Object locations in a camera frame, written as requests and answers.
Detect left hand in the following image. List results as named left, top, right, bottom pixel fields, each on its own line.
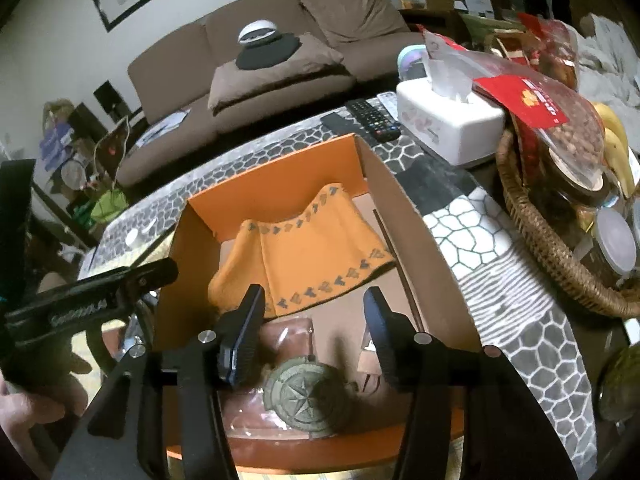
left=1, top=353, right=91, bottom=442

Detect wicker basket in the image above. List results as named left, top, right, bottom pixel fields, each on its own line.
left=496, top=128, right=639, bottom=318

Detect orange cardboard box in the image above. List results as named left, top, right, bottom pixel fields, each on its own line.
left=154, top=136, right=480, bottom=474

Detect plastic lidded jar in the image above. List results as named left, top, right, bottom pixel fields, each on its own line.
left=594, top=208, right=637, bottom=281

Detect dark flat remote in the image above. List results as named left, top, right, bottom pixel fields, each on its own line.
left=320, top=113, right=357, bottom=136

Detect bananas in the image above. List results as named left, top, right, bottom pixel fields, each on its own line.
left=593, top=102, right=636, bottom=198

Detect black round pad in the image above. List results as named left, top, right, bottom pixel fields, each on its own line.
left=235, top=32, right=302, bottom=70

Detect white tissue box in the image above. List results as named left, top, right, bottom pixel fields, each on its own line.
left=396, top=78, right=506, bottom=167

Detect bag of nuts red label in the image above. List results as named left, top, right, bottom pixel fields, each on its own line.
left=423, top=32, right=604, bottom=186

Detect brown packet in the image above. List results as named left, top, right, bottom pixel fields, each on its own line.
left=219, top=315, right=402, bottom=441

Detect orange knit scarf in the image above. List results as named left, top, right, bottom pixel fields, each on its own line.
left=207, top=183, right=395, bottom=318

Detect black remote control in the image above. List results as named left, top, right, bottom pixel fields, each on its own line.
left=345, top=99, right=401, bottom=143

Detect brown sofa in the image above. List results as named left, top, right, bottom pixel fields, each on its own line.
left=116, top=0, right=422, bottom=193

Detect green bag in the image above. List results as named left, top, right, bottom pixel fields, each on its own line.
left=90, top=190, right=129, bottom=223

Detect grey stone pattern mat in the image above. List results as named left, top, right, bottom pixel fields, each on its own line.
left=80, top=116, right=597, bottom=479

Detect white round device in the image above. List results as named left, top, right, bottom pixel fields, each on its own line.
left=238, top=20, right=279, bottom=47

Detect brown sofa cushion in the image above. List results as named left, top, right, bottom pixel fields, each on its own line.
left=207, top=32, right=344, bottom=115

